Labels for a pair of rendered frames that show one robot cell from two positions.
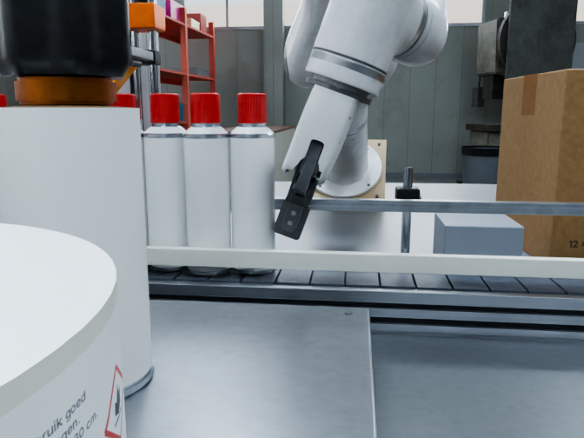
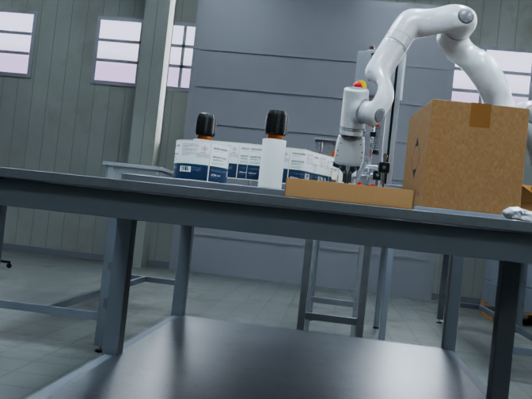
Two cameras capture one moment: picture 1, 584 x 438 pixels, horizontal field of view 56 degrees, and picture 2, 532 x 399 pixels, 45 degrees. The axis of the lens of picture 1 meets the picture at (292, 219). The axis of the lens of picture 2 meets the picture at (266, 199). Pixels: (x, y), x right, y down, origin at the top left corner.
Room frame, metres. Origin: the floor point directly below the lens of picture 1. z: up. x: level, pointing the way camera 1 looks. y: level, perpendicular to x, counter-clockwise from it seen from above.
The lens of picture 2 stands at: (0.35, -2.26, 0.79)
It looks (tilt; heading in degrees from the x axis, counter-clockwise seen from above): 1 degrees up; 90
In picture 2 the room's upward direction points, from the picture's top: 6 degrees clockwise
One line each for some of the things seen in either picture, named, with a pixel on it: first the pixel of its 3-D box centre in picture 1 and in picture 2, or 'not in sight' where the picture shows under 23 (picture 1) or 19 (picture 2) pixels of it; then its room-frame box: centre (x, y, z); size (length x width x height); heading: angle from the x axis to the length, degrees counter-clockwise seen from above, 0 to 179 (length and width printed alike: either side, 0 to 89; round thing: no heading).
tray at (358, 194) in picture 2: not in sight; (347, 196); (0.53, -0.80, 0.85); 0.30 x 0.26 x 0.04; 83
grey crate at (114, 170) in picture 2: not in sight; (141, 183); (-0.51, 2.24, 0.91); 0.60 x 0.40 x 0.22; 87
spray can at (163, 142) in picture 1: (168, 182); not in sight; (0.65, 0.15, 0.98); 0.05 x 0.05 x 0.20
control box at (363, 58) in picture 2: not in sight; (378, 75); (0.75, 0.28, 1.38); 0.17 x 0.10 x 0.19; 138
